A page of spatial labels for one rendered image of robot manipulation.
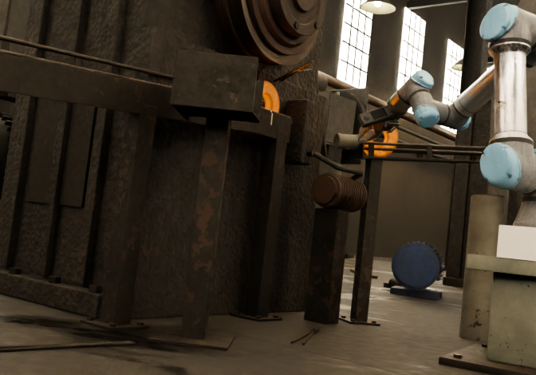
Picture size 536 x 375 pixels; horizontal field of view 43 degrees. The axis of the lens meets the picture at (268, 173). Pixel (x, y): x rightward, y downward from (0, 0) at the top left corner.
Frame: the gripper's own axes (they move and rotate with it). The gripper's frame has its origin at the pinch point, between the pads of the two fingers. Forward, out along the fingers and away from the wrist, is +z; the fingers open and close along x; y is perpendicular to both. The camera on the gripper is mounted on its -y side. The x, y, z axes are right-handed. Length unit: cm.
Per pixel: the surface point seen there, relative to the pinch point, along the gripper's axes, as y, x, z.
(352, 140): 2.1, 3.1, 4.5
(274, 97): -29.5, 19.8, 1.4
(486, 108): 362, 123, 125
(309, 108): -12.2, 17.3, 3.6
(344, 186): -9.8, -14.2, 8.5
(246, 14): -47, 37, -19
